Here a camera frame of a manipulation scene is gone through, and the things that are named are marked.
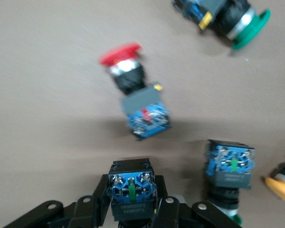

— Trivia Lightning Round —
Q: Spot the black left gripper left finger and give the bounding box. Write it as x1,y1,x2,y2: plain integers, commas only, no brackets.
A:
3,174,113,228

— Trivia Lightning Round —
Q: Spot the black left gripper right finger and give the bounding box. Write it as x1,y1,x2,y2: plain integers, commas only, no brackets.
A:
153,174,240,228

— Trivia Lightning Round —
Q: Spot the red mushroom push button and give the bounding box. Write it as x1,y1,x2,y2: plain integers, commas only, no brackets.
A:
98,42,171,141
108,160,159,228

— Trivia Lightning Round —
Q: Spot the yellow mushroom push button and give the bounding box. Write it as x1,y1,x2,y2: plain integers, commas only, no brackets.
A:
262,142,285,206

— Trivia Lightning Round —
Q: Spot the green mushroom push button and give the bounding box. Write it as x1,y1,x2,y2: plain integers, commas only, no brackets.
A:
204,139,256,226
172,0,272,51

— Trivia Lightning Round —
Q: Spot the brown table cover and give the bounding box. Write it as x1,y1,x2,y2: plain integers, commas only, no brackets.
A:
0,0,285,228

